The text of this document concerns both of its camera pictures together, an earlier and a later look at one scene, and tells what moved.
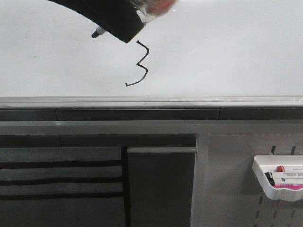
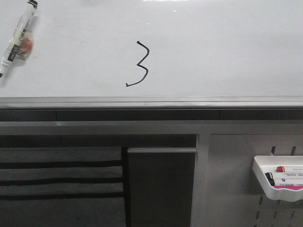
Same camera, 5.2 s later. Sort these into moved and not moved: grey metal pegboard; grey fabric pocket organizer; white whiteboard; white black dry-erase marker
Moved: white black dry-erase marker
Not moved: grey metal pegboard; grey fabric pocket organizer; white whiteboard
